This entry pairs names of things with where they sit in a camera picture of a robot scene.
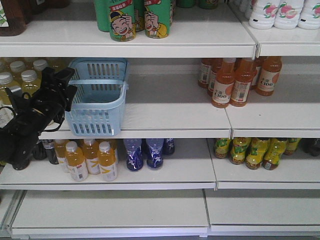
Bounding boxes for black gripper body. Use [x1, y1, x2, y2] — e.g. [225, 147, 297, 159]
[29, 67, 66, 125]

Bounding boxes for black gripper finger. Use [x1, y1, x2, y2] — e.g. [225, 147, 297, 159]
[64, 85, 78, 112]
[53, 67, 75, 84]

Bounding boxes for light blue plastic basket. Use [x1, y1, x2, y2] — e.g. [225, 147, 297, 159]
[65, 57, 129, 137]

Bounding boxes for pale yellow drink bottle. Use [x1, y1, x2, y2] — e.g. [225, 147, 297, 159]
[0, 71, 21, 107]
[9, 60, 26, 82]
[21, 70, 41, 95]
[32, 59, 49, 79]

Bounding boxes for dark tea bottle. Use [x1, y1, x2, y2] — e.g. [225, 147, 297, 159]
[41, 139, 59, 165]

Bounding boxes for orange juice bottle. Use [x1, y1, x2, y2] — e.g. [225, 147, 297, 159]
[82, 138, 100, 175]
[54, 139, 69, 173]
[65, 141, 89, 182]
[97, 141, 118, 182]

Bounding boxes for green cartoon drink can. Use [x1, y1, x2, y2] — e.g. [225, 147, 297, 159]
[144, 0, 171, 39]
[107, 0, 136, 42]

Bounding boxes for brown tea bottle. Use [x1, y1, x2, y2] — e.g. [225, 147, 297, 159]
[0, 0, 32, 37]

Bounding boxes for blue sports drink bottle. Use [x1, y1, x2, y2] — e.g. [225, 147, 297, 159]
[162, 138, 176, 156]
[123, 138, 144, 172]
[146, 138, 164, 170]

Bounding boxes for white metal shelf unit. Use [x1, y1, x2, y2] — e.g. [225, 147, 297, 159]
[0, 0, 320, 240]

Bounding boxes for orange C100 drink bottle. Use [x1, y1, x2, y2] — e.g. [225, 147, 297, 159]
[211, 57, 236, 109]
[229, 57, 257, 107]
[255, 56, 282, 96]

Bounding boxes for yellow iced tea bottle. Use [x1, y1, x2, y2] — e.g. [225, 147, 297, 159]
[262, 137, 288, 171]
[245, 137, 270, 170]
[284, 137, 302, 156]
[230, 137, 252, 165]
[214, 138, 232, 159]

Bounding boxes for white peach drink bottle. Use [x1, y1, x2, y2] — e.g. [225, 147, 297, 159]
[273, 0, 304, 30]
[248, 0, 280, 30]
[297, 0, 320, 30]

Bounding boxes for black cola bottle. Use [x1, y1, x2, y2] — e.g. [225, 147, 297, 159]
[302, 138, 320, 157]

